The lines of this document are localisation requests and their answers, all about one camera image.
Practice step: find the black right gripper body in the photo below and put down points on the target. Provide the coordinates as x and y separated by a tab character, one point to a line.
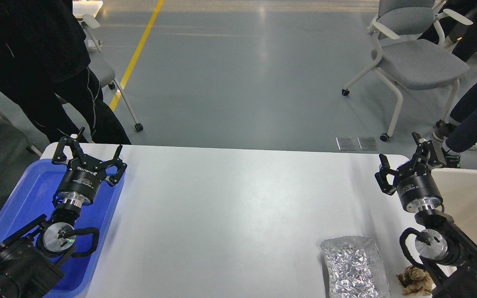
416	187

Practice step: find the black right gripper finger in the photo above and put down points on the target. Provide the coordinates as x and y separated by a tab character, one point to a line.
381	175
427	155

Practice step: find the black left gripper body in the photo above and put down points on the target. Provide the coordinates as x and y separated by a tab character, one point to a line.
82	180

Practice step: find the aluminium foil sheet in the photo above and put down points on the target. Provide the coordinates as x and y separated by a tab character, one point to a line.
355	268

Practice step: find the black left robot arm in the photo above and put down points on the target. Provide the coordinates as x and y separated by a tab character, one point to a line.
31	258

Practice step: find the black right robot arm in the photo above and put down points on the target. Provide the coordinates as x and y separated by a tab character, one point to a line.
441	249

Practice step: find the metal floor plate right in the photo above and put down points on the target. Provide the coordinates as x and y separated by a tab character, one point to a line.
367	143

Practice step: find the metal floor plate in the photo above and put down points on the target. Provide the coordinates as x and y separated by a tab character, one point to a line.
367	143
346	144

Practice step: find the blue plastic tray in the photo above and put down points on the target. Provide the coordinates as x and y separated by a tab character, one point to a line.
32	197

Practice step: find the metal floor plate left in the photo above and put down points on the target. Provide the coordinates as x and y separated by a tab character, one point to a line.
346	144

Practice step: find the person in dark trousers right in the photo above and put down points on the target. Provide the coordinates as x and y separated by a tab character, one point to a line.
460	133

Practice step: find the crumpled brown paper ball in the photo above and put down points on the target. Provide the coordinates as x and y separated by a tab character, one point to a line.
415	282

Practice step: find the grey chair right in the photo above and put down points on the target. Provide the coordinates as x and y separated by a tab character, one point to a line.
413	64

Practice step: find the grey chair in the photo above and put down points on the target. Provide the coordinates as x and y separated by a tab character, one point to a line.
101	67
413	64

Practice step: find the grey chair left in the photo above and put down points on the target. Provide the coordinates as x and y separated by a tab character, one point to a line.
101	67

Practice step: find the person in black left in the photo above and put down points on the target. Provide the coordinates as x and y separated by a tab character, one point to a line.
43	58

